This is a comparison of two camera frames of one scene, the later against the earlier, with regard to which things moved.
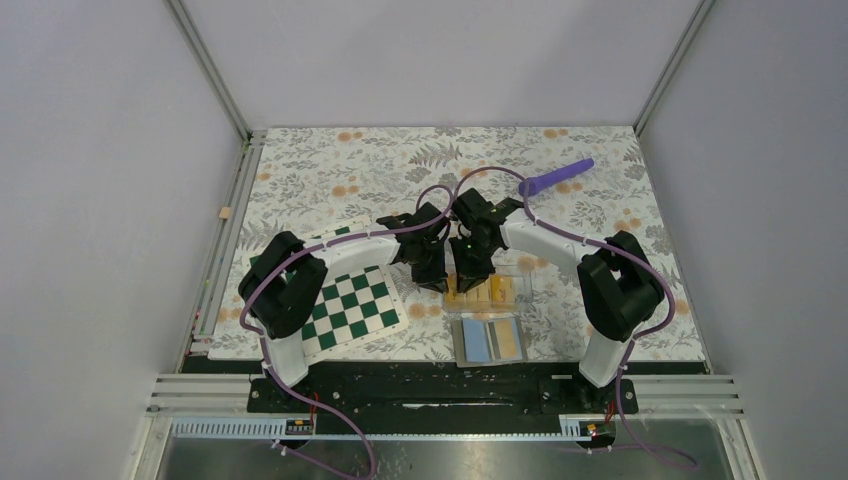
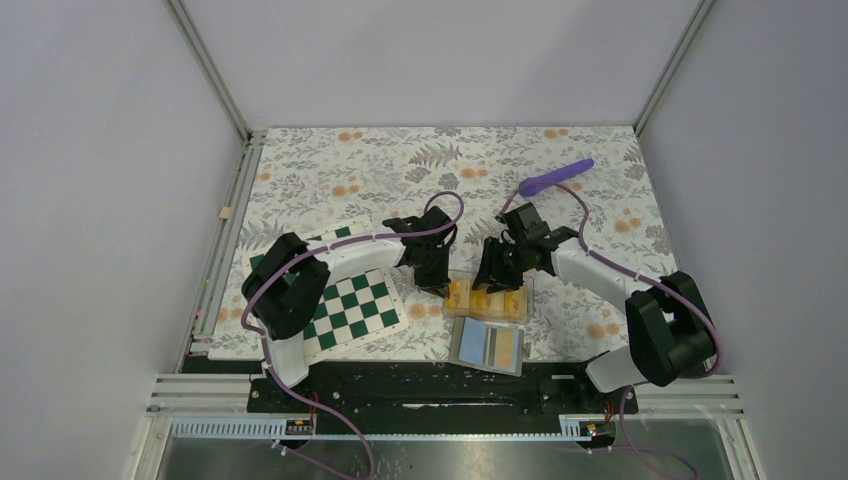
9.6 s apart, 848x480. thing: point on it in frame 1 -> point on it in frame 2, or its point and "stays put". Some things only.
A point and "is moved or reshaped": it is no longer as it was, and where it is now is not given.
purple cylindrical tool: [535, 183] stays put
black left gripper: [436, 278] stays put
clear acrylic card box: [496, 294] is moved or reshaped
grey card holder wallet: [489, 342] is moved or reshaped
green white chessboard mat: [351, 308] stays put
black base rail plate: [435, 391] stays put
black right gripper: [468, 275] -> [491, 269]
